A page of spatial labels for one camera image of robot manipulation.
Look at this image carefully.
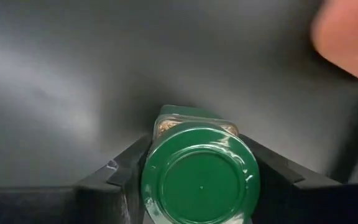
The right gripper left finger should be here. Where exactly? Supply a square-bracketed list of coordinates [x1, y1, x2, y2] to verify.
[73, 134, 152, 224]

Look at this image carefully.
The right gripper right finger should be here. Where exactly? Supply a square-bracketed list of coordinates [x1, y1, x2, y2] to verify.
[239, 134, 343, 224]

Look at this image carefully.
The green lid herb jar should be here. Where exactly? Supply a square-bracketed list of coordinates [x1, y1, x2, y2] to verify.
[140, 105, 260, 224]

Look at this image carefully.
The black table mat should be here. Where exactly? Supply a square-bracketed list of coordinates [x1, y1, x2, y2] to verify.
[0, 0, 358, 191]

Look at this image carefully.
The orange plastic bin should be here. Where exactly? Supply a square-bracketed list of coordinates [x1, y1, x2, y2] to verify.
[311, 0, 358, 85]

